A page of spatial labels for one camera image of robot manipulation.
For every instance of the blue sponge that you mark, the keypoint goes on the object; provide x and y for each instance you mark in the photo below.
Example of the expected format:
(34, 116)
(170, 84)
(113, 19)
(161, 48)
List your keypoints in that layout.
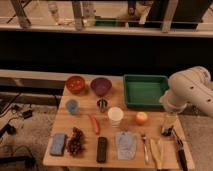
(58, 144)

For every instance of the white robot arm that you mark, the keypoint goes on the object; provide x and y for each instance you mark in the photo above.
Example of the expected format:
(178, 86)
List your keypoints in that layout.
(189, 86)

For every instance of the purple bowl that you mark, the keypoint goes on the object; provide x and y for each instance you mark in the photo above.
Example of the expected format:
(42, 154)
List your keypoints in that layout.
(101, 86)

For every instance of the red bowl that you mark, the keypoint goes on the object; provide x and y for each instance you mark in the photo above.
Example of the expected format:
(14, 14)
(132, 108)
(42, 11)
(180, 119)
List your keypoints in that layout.
(75, 84)

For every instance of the white paper cup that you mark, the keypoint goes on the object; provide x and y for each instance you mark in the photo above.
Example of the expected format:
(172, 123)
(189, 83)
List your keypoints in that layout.
(115, 115)

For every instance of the green plastic tray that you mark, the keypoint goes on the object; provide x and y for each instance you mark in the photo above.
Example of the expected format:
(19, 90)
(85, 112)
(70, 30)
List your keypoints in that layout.
(144, 91)

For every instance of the orange carrot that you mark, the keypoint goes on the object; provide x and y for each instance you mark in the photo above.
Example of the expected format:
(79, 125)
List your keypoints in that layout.
(95, 124)

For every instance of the blue cup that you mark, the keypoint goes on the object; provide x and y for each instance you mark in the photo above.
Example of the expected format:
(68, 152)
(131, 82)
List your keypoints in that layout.
(72, 106)

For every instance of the red apple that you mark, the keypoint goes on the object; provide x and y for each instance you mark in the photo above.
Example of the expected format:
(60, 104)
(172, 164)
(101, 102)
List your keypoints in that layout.
(141, 118)

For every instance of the grey folded cloth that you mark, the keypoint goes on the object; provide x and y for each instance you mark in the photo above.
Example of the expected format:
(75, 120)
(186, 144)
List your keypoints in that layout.
(126, 145)

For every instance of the metal fork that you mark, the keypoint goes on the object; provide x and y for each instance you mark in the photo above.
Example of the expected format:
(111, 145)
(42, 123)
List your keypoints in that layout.
(146, 157)

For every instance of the bunch of dark grapes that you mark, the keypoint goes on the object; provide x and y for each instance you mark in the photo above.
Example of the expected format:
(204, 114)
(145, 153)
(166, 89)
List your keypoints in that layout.
(75, 143)

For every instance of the black remote control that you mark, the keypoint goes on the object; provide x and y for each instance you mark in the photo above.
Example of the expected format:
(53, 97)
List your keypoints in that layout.
(101, 149)

